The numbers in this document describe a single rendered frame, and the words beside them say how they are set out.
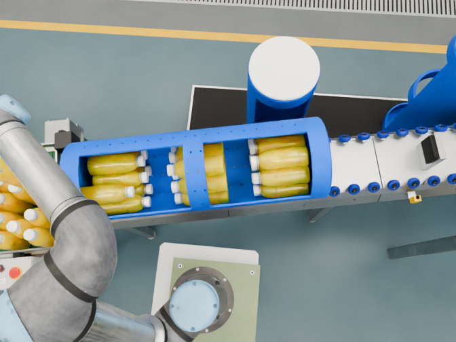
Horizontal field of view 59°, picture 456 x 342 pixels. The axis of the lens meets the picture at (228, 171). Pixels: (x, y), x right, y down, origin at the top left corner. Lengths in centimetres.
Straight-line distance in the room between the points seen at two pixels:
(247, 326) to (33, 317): 70
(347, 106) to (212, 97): 83
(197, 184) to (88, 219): 63
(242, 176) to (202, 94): 112
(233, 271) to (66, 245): 65
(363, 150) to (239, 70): 136
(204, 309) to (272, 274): 146
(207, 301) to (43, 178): 49
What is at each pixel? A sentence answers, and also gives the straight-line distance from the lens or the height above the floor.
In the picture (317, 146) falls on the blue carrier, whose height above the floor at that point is 123.
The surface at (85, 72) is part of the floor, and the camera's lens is 301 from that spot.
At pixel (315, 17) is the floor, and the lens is 307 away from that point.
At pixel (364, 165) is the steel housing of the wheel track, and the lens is 167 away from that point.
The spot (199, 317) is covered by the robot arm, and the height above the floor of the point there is 144.
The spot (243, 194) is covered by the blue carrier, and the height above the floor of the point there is 98.
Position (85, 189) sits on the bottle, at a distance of 147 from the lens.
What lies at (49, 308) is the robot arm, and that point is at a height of 181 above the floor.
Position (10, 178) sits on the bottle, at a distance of 137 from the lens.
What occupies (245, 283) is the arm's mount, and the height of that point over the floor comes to 121.
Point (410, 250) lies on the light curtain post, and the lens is 231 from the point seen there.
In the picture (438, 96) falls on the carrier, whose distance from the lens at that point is 204.
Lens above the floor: 247
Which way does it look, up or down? 75 degrees down
